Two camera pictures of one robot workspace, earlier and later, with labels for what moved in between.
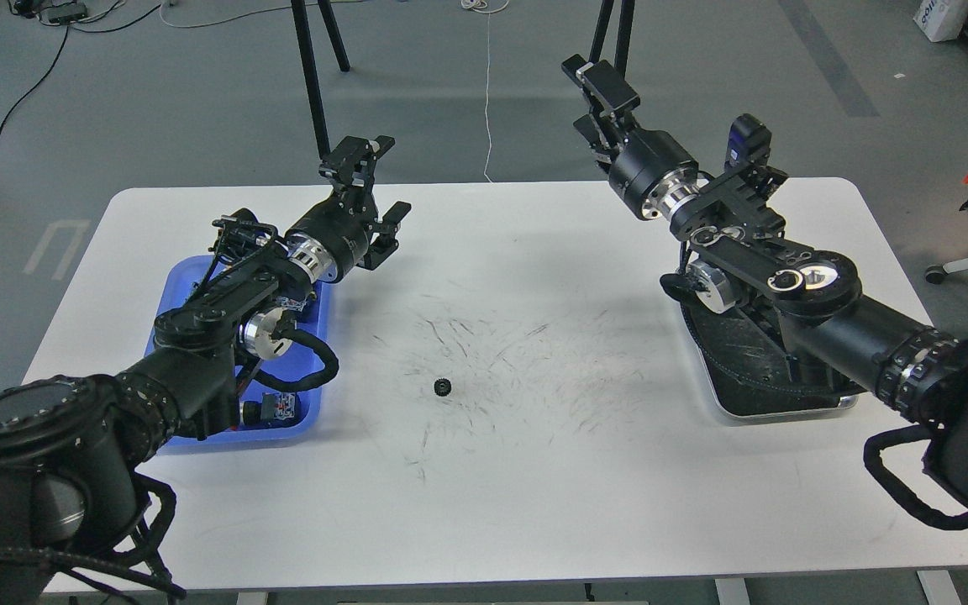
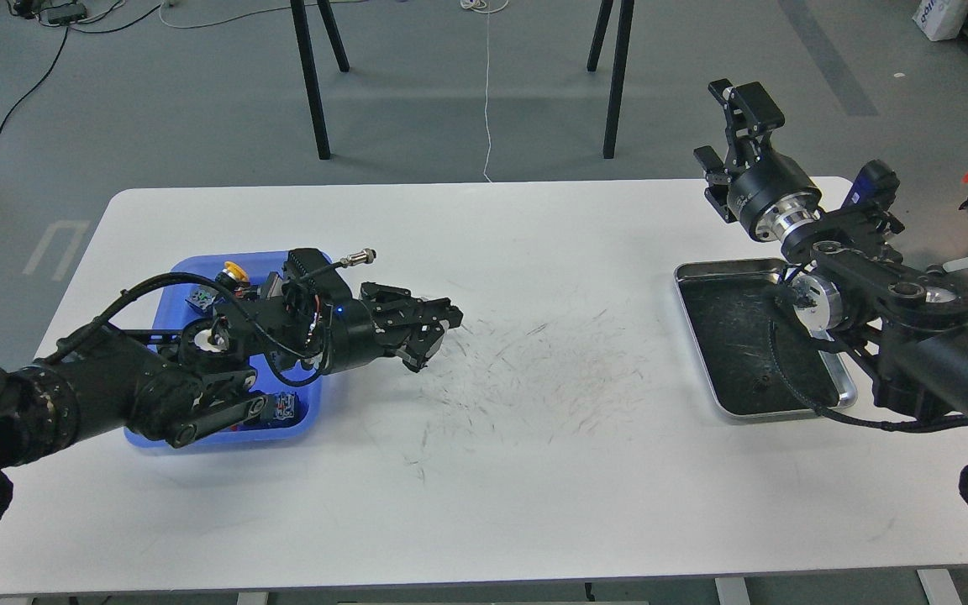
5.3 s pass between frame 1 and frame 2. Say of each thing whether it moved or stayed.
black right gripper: moved
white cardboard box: stayed
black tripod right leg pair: stayed
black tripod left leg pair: stayed
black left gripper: moved
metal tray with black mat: stayed
